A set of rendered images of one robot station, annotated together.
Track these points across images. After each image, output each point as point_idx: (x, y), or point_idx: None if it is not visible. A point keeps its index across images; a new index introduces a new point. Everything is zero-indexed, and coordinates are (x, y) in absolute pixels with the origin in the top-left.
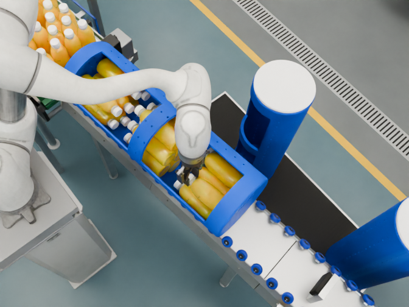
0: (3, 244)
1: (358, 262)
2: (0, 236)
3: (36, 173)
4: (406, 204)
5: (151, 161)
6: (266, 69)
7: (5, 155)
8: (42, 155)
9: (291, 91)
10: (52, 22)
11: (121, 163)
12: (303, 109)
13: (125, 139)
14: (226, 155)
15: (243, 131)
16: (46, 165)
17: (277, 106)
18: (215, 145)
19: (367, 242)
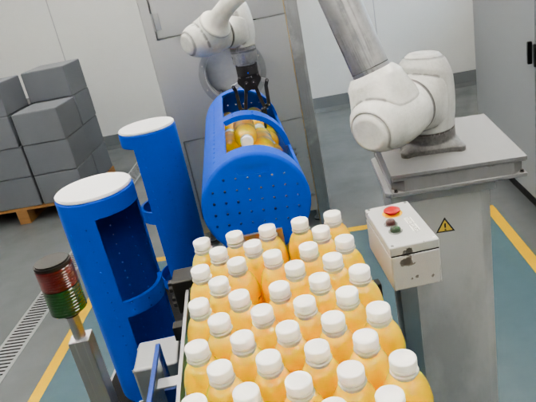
0: (459, 123)
1: (191, 201)
2: (460, 126)
3: (398, 152)
4: (140, 132)
5: (277, 147)
6: (84, 198)
7: (399, 64)
8: (386, 190)
9: (96, 182)
10: None
11: None
12: None
13: None
14: (219, 103)
15: (147, 289)
16: (382, 156)
17: (124, 175)
18: (218, 107)
19: (177, 179)
